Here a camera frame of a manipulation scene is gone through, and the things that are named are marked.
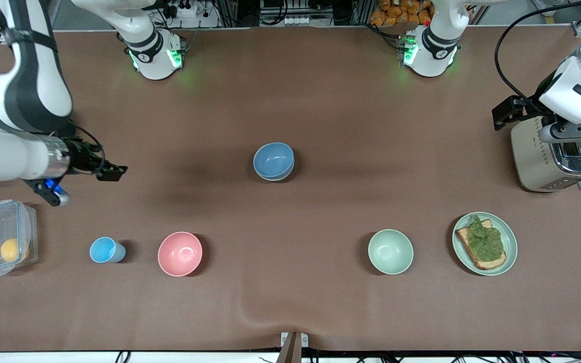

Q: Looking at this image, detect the small white power strip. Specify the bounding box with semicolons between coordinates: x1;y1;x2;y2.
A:
284;16;332;27

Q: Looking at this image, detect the pink bowl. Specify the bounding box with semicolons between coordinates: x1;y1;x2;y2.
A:
157;231;203;277

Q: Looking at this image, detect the yellow lemon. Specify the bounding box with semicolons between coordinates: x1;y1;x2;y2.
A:
1;238;30;263

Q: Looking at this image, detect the brown bread slice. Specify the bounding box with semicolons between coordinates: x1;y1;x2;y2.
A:
455;218;507;271

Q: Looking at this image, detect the metal clamp bracket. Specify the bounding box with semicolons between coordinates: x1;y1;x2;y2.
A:
279;331;309;363

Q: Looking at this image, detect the silver toaster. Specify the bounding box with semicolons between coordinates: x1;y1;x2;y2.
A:
511;117;581;193

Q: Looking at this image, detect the white power strip with plugs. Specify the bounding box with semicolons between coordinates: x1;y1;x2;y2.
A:
155;0;220;29

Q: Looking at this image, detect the blue bowl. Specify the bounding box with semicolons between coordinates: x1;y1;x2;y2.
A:
253;142;295;179

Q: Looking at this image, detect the light green plate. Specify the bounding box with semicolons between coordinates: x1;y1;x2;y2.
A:
452;212;518;276

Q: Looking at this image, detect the light green bowl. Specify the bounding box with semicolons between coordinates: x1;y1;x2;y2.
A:
368;229;414;275
254;160;295;183

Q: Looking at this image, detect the blue cup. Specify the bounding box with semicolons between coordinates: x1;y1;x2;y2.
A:
89;236;126;264

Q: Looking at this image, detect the green lettuce leaf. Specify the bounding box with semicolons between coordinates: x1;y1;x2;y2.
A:
467;215;504;263

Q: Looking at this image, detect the brown table cloth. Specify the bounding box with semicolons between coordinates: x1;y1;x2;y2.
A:
0;26;581;352

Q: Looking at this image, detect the bag of orange snacks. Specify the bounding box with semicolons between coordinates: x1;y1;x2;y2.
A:
370;0;435;27

